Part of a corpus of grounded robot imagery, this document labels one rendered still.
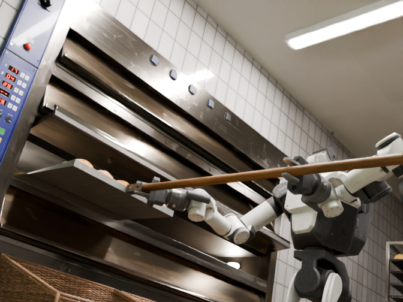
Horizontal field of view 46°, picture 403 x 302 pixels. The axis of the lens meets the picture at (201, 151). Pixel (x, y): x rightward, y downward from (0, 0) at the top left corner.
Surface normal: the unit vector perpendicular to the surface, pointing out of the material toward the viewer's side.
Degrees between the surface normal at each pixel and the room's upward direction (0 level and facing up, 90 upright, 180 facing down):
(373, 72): 180
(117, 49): 90
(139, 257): 70
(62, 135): 170
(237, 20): 180
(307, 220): 90
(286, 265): 90
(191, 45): 90
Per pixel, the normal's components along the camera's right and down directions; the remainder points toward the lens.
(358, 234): 0.53, -0.24
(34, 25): 0.75, -0.15
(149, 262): 0.77, -0.44
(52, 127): -0.04, 0.85
